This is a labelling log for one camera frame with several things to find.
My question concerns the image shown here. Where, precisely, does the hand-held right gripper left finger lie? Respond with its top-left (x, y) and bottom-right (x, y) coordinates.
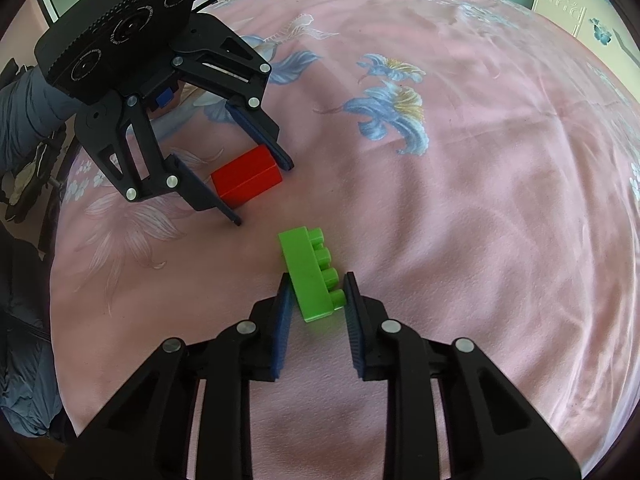
top-left (55, 272), bottom-right (296, 480)

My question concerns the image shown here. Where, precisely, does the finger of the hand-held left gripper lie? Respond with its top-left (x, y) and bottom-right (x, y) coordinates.
top-left (74, 92), bottom-right (244, 227)
top-left (171, 14), bottom-right (296, 172)

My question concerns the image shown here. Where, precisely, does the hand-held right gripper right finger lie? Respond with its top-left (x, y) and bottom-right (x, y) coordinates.
top-left (342, 270), bottom-right (584, 480)

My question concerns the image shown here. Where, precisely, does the red block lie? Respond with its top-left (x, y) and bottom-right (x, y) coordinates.
top-left (210, 144), bottom-right (285, 209)

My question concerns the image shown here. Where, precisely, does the green studded building brick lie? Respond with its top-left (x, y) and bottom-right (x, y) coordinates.
top-left (278, 226), bottom-right (348, 323)

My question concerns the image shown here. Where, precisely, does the person's left forearm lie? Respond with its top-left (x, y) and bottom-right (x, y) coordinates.
top-left (0, 66), bottom-right (81, 177)

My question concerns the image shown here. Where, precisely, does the pink floral bed sheet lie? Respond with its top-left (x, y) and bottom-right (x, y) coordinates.
top-left (47, 0), bottom-right (640, 480)

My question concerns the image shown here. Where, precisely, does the dark grey cloth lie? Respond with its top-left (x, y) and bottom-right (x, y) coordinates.
top-left (0, 240), bottom-right (76, 442)

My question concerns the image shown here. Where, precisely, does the cream bed headboard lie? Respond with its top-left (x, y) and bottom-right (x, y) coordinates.
top-left (531, 0), bottom-right (640, 69)

